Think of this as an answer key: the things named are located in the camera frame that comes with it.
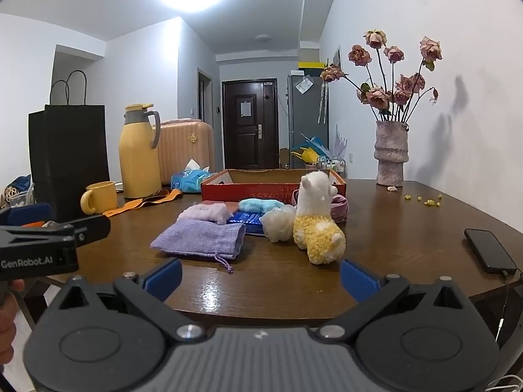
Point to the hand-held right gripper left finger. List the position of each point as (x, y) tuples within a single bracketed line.
[(163, 277)]

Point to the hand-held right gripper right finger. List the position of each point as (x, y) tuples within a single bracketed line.
[(359, 281)]

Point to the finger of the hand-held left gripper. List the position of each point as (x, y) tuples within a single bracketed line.
[(28, 213), (92, 226)]

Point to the white and yellow alpaca plush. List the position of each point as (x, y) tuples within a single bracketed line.
[(316, 232)]

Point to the pink satin scrunchie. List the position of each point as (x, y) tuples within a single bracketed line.
[(341, 208)]

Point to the lilac fluffy towel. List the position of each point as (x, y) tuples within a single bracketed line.
[(204, 213)]

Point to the blue packet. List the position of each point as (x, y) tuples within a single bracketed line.
[(245, 222)]

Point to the white fluffy mesh ball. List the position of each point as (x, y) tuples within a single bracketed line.
[(278, 224)]

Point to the light blue fluffy cloth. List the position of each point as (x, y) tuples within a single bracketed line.
[(259, 205)]

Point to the red cardboard box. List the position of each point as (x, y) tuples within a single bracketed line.
[(253, 192)]

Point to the person's left hand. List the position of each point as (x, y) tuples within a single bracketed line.
[(8, 326)]

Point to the blue cloth bag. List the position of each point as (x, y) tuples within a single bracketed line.
[(20, 183)]

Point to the yellow mug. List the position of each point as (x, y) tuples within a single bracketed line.
[(102, 197)]

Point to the small metal dish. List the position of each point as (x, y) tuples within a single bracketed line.
[(119, 187)]

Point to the black paper bag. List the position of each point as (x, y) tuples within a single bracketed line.
[(69, 151)]

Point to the yellow thermos jug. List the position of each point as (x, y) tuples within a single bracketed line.
[(139, 159)]

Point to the blue tissue pack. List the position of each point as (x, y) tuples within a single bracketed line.
[(190, 179)]

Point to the scattered yellow bits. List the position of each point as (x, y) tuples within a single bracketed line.
[(429, 201)]

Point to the pink ribbed suitcase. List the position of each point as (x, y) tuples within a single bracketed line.
[(184, 151)]

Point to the pink textured vase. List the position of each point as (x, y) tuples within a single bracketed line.
[(391, 155)]

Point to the black smartphone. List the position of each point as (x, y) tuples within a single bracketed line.
[(488, 251)]

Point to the blue and yellow bags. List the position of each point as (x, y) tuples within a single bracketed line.
[(308, 153)]

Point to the purple feather decoration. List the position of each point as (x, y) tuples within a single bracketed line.
[(340, 143)]

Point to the dark brown door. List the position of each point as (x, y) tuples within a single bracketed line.
[(249, 139)]

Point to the grey refrigerator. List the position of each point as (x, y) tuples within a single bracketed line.
[(304, 114)]

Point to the dried pink roses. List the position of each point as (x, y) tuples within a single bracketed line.
[(378, 96)]

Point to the yellow box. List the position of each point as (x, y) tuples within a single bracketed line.
[(310, 65)]

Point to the small ceiling lamp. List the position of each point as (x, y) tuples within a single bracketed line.
[(263, 39)]

